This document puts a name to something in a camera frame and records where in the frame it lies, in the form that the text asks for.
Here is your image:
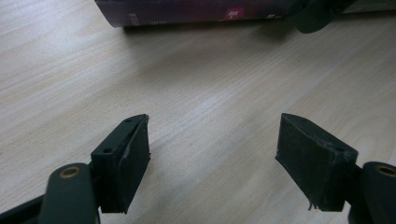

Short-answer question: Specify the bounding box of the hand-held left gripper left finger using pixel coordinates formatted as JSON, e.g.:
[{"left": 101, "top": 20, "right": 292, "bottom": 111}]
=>
[{"left": 91, "top": 113, "right": 151, "bottom": 215}]

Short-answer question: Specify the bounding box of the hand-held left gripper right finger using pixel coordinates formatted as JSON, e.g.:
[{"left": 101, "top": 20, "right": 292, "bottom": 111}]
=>
[{"left": 275, "top": 112, "right": 359, "bottom": 213}]

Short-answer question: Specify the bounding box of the glossy magazine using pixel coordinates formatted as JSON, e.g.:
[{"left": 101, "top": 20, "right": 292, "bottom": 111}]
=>
[{"left": 93, "top": 0, "right": 396, "bottom": 29}]

